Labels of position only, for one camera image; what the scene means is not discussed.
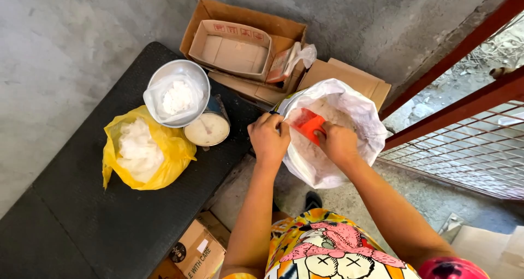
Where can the person's right hand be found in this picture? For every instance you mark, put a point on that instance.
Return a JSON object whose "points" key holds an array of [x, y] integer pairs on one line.
{"points": [[339, 145]]}

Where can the person's left hand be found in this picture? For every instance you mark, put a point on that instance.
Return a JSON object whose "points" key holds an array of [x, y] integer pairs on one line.
{"points": [[267, 140]]}

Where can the person's right fingers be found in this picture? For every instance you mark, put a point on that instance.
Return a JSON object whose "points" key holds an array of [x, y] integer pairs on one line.
{"points": [[321, 139]]}

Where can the person's left fingers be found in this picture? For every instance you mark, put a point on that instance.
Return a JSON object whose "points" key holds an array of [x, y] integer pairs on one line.
{"points": [[268, 118]]}

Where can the orange plastic scoop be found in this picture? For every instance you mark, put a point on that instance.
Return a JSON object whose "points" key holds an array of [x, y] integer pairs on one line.
{"points": [[306, 123]]}

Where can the white woven sack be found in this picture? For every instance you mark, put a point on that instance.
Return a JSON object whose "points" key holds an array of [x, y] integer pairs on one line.
{"points": [[360, 119]]}

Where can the pale flour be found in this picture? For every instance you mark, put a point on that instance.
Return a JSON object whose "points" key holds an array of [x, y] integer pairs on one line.
{"points": [[307, 156]]}

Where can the orange packet in clear bag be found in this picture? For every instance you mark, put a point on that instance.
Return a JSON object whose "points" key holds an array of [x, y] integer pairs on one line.
{"points": [[282, 64]]}

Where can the black shoe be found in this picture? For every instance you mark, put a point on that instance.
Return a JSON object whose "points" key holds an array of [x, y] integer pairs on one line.
{"points": [[313, 199]]}

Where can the dial weighing scale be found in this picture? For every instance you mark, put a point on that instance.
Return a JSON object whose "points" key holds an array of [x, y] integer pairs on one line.
{"points": [[208, 129]]}

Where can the flat cardboard box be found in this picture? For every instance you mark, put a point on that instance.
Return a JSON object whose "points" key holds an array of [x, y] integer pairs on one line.
{"points": [[348, 74]]}

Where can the small cardboard box red print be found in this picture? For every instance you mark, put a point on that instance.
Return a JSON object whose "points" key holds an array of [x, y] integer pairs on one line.
{"points": [[233, 54]]}

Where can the clear bag of white powder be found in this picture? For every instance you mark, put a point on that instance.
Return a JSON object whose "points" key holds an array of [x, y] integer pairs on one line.
{"points": [[177, 97]]}

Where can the yellow plastic bag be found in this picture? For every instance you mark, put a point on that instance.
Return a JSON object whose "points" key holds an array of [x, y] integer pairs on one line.
{"points": [[174, 148]]}

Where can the round metal bowl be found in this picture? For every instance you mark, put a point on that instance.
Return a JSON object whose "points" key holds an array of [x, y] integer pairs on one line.
{"points": [[180, 68]]}

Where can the large open cardboard box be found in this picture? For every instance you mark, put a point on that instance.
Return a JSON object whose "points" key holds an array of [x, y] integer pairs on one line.
{"points": [[241, 15]]}

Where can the colourful cartoon print shirt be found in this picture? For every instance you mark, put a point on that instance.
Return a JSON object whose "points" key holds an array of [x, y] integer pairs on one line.
{"points": [[327, 250]]}

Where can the cardboard box with black print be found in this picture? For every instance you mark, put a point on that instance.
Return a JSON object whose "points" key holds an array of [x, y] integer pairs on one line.
{"points": [[200, 246]]}

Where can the red metal mesh gate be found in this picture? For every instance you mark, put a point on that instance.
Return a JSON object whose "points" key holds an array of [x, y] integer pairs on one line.
{"points": [[470, 103]]}

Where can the plain cardboard carton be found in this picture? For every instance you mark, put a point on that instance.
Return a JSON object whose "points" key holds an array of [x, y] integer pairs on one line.
{"points": [[487, 250]]}

